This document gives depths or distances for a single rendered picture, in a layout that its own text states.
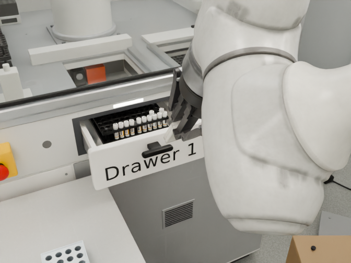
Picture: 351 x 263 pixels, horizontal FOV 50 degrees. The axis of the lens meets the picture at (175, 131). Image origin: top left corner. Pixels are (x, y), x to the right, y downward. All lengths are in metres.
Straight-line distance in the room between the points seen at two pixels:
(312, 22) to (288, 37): 2.58
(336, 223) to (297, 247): 1.30
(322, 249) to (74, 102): 0.61
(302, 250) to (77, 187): 0.56
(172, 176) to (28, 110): 0.49
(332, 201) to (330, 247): 1.44
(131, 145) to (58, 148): 0.22
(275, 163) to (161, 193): 0.91
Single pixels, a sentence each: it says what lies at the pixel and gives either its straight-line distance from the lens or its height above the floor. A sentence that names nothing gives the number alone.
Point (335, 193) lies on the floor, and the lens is 2.24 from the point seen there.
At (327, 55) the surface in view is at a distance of 2.88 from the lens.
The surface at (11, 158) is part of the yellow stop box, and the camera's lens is 0.93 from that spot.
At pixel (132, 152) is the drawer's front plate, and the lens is 0.86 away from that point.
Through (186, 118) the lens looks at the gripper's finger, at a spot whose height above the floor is 1.09.
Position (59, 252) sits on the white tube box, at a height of 0.79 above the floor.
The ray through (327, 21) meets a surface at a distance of 2.86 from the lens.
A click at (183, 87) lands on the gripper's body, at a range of 0.55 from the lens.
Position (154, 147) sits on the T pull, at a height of 0.91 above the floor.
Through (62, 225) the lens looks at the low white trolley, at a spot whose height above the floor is 0.76.
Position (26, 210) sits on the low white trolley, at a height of 0.76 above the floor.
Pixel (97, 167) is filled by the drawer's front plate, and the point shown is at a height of 0.88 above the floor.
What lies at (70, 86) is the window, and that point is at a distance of 0.93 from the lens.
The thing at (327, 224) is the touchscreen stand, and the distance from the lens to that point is 2.01.
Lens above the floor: 1.42
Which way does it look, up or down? 34 degrees down
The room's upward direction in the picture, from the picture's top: straight up
